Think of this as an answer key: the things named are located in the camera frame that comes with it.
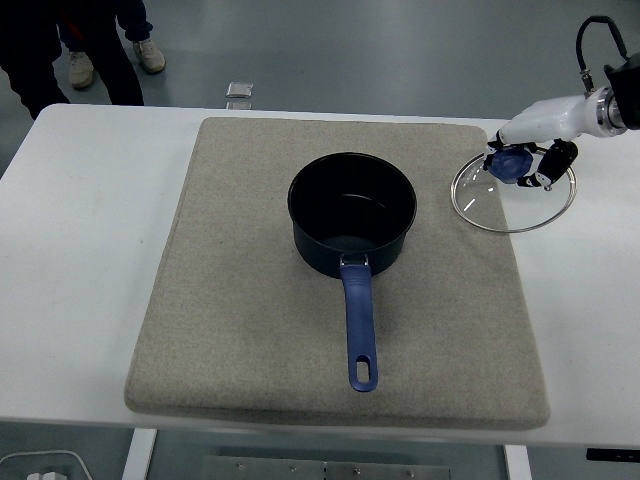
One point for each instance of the metal floor socket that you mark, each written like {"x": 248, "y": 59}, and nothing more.
{"x": 239, "y": 89}

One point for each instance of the grey metal plate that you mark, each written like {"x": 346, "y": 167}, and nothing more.
{"x": 325, "y": 470}

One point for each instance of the person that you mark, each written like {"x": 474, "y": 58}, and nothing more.
{"x": 30, "y": 50}
{"x": 149, "y": 55}

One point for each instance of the white power plug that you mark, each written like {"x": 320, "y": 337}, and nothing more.
{"x": 47, "y": 475}

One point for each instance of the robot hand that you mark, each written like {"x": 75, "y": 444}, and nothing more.
{"x": 555, "y": 117}

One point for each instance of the beige fabric mat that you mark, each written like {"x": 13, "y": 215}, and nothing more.
{"x": 225, "y": 300}

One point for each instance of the glass lid with blue knob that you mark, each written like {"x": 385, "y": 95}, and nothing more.
{"x": 507, "y": 167}

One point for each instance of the white table leg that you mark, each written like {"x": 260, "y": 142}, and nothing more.
{"x": 517, "y": 465}
{"x": 139, "y": 457}

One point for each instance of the black table control panel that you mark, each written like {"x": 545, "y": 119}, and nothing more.
{"x": 612, "y": 455}

